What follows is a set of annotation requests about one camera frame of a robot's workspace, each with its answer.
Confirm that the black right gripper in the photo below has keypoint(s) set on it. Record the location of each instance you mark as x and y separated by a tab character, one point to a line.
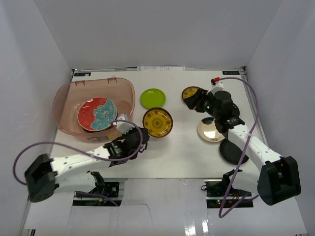
197	100

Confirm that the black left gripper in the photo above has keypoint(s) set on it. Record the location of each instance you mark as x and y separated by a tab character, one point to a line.
141	137

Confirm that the yellow patterned plate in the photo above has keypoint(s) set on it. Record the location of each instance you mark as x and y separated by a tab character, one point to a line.
190	95
158	122

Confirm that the cream and black plate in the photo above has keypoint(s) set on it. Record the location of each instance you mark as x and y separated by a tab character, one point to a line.
207	130

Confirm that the lime green plate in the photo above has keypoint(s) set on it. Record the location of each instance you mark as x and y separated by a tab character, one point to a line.
152	98

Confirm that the red plate with teal flower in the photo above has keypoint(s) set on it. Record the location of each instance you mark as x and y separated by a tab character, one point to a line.
98	111

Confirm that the blue-green glazed plate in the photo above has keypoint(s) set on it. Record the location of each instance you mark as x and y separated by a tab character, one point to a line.
108	129

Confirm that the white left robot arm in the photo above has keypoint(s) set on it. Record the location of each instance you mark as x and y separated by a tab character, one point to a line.
46	175

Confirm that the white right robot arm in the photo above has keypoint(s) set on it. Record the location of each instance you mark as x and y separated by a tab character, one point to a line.
278	178

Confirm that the pink translucent plastic bin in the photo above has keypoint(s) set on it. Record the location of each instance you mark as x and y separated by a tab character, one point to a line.
70	97

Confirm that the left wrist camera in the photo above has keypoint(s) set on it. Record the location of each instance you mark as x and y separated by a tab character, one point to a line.
122	124

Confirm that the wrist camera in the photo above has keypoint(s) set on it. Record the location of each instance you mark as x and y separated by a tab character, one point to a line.
122	124
217	85

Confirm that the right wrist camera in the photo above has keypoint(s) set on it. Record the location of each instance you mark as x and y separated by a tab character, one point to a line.
217	85

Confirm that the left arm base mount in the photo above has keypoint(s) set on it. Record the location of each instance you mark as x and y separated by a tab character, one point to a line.
114	190

